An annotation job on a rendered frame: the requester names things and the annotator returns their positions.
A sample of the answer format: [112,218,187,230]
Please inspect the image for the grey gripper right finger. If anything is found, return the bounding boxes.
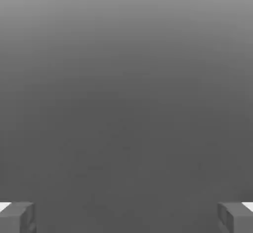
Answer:
[216,201,253,233]

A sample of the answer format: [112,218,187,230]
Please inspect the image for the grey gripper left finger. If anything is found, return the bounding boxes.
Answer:
[0,201,37,233]

